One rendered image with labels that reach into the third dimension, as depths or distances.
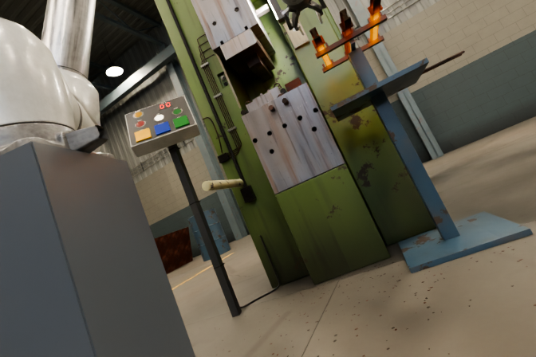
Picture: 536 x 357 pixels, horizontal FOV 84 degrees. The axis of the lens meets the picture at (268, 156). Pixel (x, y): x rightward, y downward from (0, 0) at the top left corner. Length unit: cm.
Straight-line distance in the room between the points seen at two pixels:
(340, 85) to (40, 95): 144
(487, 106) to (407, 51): 198
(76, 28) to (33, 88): 35
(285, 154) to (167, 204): 883
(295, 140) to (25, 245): 124
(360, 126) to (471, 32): 632
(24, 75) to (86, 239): 27
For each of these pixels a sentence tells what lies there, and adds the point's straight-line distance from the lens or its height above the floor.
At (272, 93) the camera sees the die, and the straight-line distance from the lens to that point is 163.
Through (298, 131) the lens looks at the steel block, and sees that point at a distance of 150.
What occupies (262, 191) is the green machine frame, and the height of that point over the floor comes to 52.
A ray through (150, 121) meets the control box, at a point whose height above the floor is 108.
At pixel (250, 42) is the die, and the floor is 129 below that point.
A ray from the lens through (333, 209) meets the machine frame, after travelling 148.
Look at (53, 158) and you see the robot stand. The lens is 46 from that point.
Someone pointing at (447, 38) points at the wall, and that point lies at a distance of 779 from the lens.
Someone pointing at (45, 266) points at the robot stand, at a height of 45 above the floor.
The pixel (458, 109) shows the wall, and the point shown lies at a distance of 749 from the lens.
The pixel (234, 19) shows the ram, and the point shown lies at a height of 146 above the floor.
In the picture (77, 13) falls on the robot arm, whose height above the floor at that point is 102.
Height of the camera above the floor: 41
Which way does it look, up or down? 9 degrees up
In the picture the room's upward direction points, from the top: 24 degrees counter-clockwise
